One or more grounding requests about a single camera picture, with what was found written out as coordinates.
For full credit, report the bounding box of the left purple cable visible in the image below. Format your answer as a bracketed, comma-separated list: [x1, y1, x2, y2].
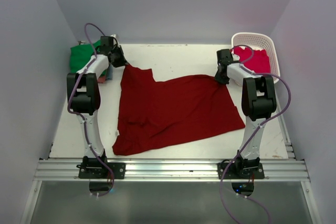
[67, 23, 116, 198]

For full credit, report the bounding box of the purple cable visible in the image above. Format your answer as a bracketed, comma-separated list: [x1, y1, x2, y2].
[67, 23, 116, 198]
[219, 45, 292, 222]

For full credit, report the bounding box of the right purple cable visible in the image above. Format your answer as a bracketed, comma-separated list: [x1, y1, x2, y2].
[219, 45, 292, 222]

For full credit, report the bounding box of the pink folded t-shirt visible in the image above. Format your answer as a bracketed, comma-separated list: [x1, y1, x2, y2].
[97, 74, 107, 83]

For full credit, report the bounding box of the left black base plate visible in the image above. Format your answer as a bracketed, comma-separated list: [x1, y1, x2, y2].
[76, 162, 126, 179]

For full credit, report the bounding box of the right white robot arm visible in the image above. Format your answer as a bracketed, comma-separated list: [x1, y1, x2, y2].
[215, 49, 277, 179]

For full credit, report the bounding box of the green folded t-shirt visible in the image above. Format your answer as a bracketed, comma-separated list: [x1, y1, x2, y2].
[69, 44, 93, 73]

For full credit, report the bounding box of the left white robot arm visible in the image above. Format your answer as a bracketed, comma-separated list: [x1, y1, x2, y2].
[67, 35, 127, 180]

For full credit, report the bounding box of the aluminium mounting rail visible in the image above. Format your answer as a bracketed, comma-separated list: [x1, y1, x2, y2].
[33, 144, 310, 182]

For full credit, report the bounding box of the magenta t-shirt in basket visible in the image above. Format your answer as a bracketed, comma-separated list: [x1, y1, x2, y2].
[232, 47, 271, 73]

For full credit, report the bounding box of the white plastic basket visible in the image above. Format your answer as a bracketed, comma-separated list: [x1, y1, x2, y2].
[228, 32, 280, 85]

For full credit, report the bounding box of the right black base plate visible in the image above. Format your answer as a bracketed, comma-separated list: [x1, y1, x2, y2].
[216, 159, 265, 179]

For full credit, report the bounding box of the dark red t-shirt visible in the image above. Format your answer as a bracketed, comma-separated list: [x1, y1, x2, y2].
[112, 65, 245, 156]

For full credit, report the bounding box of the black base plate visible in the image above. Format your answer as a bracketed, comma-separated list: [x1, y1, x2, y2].
[76, 162, 126, 179]
[216, 159, 265, 179]

